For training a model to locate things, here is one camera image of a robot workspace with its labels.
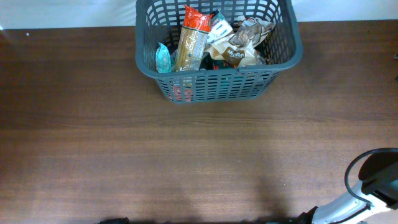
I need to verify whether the Kleenex tissue multipack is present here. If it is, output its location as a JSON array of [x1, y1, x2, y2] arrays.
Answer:
[[204, 10, 233, 51]]

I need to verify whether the beige brown snack pouch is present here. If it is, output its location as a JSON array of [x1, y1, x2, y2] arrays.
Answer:
[[229, 16, 275, 48], [205, 34, 235, 60]]

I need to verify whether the mint green snack wrapper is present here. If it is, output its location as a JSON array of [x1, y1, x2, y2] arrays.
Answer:
[[155, 42, 172, 73]]

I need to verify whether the green snack bag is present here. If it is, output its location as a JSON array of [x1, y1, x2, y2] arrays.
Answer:
[[198, 40, 271, 70]]

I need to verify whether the grey plastic basket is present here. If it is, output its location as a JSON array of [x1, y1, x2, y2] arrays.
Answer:
[[136, 0, 303, 104]]

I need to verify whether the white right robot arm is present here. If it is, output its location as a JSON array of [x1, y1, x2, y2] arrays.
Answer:
[[293, 147, 397, 224]]

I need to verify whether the orange spaghetti pasta package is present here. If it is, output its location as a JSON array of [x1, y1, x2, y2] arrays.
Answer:
[[172, 5, 212, 72]]

